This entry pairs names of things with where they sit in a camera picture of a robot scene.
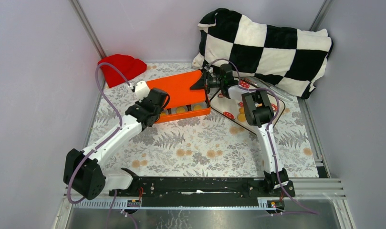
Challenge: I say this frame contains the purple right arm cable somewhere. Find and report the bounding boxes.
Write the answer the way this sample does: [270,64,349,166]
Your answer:
[205,58,320,216]

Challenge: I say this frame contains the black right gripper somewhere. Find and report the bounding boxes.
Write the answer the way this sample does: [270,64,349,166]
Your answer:
[190,71,224,94]

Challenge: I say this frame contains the orange cookie tin box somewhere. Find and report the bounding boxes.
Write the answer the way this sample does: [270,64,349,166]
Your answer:
[156,90,211,124]

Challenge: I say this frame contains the white strawberry tray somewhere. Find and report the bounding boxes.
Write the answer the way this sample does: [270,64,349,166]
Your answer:
[210,89,286,134]

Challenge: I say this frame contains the black white checkered pillow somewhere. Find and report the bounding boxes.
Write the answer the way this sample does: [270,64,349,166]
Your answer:
[192,8,334,99]

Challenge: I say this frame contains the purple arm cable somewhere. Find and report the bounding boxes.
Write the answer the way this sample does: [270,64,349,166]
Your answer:
[205,58,320,216]
[67,62,133,229]

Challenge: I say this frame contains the orange tin lid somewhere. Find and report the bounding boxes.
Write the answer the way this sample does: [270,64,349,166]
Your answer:
[146,70,207,108]

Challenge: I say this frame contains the red knit hat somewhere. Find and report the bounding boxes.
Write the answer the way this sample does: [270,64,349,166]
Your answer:
[98,54,147,88]

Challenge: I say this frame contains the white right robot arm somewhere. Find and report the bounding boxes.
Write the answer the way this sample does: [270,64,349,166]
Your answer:
[190,64,289,197]

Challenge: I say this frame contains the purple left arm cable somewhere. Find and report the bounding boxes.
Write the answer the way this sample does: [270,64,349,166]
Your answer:
[67,62,133,229]

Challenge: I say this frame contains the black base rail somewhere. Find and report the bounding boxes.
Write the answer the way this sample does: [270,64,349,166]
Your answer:
[117,177,295,208]

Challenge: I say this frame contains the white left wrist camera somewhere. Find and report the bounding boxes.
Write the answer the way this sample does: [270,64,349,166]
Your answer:
[134,81,151,102]

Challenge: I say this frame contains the metal tongs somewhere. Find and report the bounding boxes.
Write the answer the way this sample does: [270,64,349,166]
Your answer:
[244,77,293,102]

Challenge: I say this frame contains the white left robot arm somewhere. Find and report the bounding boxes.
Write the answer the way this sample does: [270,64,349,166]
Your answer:
[63,88,170,204]

